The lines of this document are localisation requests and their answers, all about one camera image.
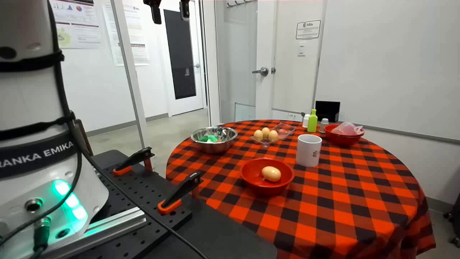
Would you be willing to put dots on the black box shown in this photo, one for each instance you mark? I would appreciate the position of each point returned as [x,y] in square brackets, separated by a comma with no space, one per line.
[327,110]

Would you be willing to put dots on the red black checked tablecloth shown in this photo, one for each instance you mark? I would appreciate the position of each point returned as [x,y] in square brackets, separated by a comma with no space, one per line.
[341,208]

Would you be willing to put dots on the white mug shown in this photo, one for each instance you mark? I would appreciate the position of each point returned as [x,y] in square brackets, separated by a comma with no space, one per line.
[308,151]

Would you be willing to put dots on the office chair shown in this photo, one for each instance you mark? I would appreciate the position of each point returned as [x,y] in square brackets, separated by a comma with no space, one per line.
[454,219]

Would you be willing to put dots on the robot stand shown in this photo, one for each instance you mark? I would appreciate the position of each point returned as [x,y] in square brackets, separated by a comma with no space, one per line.
[151,201]

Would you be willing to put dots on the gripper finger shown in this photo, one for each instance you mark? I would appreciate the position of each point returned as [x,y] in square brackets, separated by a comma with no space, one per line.
[156,14]
[184,10]

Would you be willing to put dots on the white shaker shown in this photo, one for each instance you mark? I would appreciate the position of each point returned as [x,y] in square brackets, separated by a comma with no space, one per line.
[323,123]
[306,121]

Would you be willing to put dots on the green bottle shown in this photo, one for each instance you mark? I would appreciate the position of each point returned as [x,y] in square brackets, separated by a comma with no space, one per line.
[312,122]

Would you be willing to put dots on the pink plastic bag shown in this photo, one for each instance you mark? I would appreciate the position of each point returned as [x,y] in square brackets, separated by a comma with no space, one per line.
[346,128]

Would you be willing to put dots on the beige egg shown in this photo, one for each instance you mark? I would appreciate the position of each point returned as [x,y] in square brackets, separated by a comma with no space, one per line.
[258,135]
[273,136]
[271,173]
[265,131]

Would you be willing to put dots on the wall socket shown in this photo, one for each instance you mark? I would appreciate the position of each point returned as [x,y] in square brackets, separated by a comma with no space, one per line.
[291,116]

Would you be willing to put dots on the red bowl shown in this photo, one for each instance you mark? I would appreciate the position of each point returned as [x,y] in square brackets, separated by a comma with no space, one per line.
[341,139]
[255,180]

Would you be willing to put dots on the black and orange clamp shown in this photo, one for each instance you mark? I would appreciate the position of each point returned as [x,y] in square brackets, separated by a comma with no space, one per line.
[133,160]
[179,192]

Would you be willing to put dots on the green toy vegetables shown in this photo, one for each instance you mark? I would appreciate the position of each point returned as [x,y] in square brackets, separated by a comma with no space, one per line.
[212,138]

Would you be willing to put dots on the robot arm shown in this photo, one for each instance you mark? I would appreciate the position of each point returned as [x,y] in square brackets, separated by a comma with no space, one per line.
[32,108]

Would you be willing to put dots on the white door with dark window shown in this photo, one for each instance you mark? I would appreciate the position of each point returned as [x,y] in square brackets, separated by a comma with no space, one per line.
[183,64]

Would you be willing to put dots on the white door sign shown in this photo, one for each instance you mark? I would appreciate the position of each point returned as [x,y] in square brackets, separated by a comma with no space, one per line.
[308,29]

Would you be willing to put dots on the clear plastic egg tray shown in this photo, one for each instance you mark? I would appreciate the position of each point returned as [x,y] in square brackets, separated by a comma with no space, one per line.
[285,130]

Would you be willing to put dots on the coat hook rail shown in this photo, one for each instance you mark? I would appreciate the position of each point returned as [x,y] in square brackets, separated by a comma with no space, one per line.
[239,3]

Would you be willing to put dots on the steel bowl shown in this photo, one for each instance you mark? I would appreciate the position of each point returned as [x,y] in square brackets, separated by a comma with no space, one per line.
[215,145]

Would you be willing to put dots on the wall poster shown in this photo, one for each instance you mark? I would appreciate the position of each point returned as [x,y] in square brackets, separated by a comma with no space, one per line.
[77,25]
[138,43]

